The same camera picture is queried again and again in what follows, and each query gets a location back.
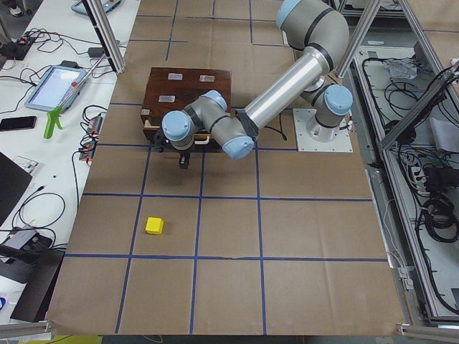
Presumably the teach pendant tablet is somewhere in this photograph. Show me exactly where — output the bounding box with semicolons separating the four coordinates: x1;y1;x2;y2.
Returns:
24;65;86;111

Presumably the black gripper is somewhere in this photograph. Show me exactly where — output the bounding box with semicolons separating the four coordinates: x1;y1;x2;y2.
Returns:
153;128;191;168

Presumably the black smartphone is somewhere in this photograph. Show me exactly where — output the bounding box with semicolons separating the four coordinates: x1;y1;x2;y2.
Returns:
0;116;37;132

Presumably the green handled grabber stick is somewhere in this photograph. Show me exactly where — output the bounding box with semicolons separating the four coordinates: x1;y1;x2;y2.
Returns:
43;54;106;139

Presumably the yellow block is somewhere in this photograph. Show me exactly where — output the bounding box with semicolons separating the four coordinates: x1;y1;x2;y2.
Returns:
145;217;164;235

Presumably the dark wooden drawer box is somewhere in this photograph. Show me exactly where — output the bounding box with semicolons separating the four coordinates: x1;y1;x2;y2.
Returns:
140;67;232;153

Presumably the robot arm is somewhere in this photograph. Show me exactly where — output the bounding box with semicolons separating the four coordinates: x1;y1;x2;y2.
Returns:
159;1;349;160

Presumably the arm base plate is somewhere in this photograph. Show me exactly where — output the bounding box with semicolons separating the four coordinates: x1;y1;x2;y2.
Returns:
293;108;354;153

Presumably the black power adapter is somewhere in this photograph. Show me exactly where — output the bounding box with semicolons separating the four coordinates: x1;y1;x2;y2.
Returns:
87;47;105;58

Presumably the aluminium frame post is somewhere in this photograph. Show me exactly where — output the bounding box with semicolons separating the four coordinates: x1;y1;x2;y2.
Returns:
82;0;126;75

